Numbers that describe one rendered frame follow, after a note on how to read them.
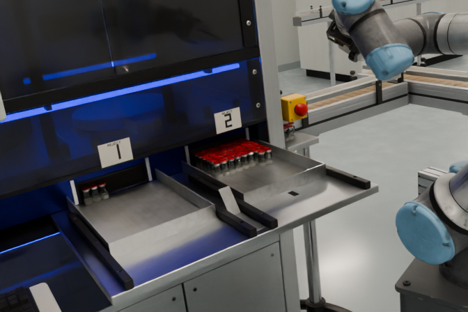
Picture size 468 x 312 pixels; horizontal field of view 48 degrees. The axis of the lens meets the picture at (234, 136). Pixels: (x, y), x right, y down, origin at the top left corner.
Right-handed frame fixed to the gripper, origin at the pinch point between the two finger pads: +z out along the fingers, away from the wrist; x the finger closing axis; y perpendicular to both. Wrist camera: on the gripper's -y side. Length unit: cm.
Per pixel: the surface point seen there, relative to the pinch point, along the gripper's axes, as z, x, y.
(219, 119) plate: 16.8, 32.4, 26.5
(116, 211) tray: -1, 66, 30
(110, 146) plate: -4, 53, 40
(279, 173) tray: 18.3, 35.8, 3.9
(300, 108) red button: 32.5, 16.4, 11.8
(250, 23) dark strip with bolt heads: 14.7, 5.0, 33.8
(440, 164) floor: 256, -22, -45
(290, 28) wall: 570, -117, 194
